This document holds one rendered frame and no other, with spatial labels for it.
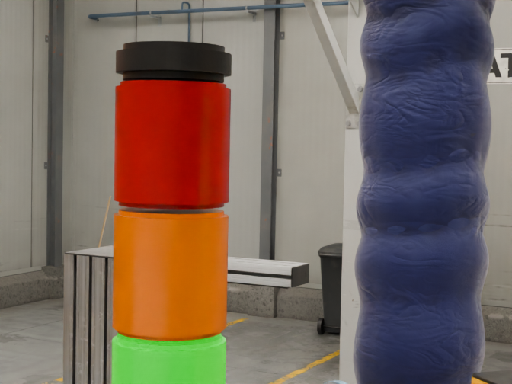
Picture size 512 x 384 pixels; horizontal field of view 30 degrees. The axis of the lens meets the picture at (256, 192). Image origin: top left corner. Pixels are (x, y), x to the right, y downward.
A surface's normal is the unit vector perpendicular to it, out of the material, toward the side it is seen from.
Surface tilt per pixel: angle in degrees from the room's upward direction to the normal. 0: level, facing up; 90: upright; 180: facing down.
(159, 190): 90
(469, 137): 103
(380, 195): 82
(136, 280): 90
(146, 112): 90
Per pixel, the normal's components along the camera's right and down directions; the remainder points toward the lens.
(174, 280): 0.09, 0.05
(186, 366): 0.34, 0.06
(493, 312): -0.27, -0.76
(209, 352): 0.77, 0.05
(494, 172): -0.46, 0.04
